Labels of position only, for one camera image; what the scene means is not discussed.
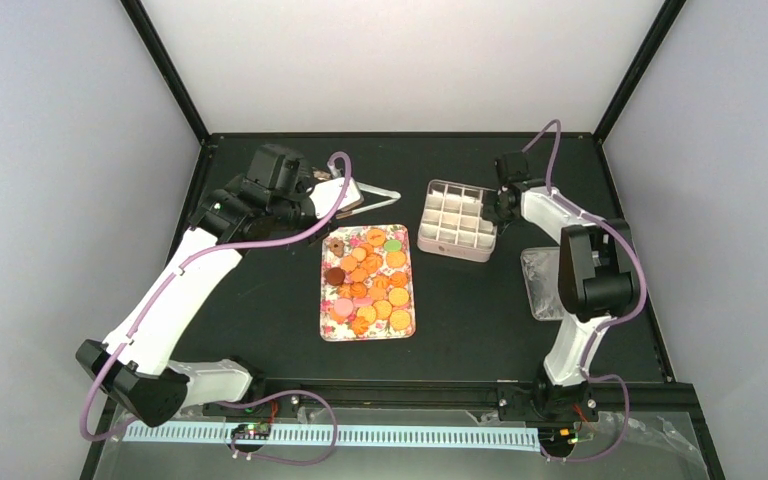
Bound pink divided cookie tin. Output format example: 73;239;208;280
417;180;497;263

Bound metal tongs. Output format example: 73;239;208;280
335;181;402;220

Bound floral cookie tray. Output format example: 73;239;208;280
319;224;417;342

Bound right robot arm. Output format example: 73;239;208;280
481;153;647;419

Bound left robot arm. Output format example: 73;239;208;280
76;145;352;441

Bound clear plastic tin lid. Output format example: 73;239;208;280
520;247;565;322

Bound brown flower cookie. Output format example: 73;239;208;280
327;239;345;258

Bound dark brown round cookie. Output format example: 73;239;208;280
323;267;346;287

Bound yellow cracker with red mark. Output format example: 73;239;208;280
366;228;387;247

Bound green macaron cookie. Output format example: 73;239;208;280
383;239;403;252

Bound pink sandwich cookie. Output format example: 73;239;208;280
333;298;354;318

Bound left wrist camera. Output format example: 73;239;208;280
309;178;364;219

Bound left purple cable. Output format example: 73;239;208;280
79;151;353;464

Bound black frame post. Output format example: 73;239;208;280
120;0;210;143

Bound white slotted cable duct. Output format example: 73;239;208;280
123;421;540;452

